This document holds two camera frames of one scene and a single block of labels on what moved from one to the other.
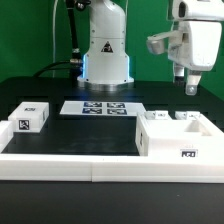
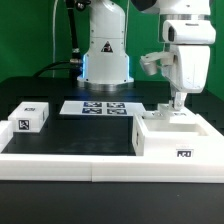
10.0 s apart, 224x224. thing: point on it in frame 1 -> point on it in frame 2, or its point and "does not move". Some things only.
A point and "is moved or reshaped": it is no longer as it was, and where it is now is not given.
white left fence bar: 6,133 does not move
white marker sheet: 104,108 does not move
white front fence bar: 104,168 does not move
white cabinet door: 188,115 is moved or reshaped
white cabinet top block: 29,117 does not move
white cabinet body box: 178,137 does not move
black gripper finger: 192,87 -> 179,102
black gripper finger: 179,73 -> 173,95
